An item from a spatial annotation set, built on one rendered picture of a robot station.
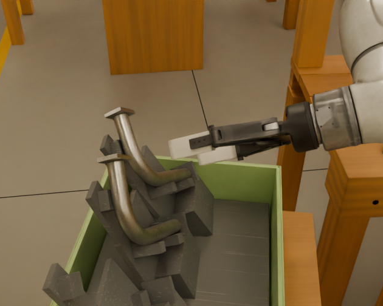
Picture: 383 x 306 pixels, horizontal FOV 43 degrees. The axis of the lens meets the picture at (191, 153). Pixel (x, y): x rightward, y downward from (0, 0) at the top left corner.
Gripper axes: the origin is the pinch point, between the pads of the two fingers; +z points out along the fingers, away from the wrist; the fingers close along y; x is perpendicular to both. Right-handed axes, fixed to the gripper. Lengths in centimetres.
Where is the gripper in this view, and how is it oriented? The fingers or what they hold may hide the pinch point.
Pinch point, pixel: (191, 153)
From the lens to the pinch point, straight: 79.9
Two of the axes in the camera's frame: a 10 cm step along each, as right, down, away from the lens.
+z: -9.3, 2.2, 3.0
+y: -3.2, -0.9, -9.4
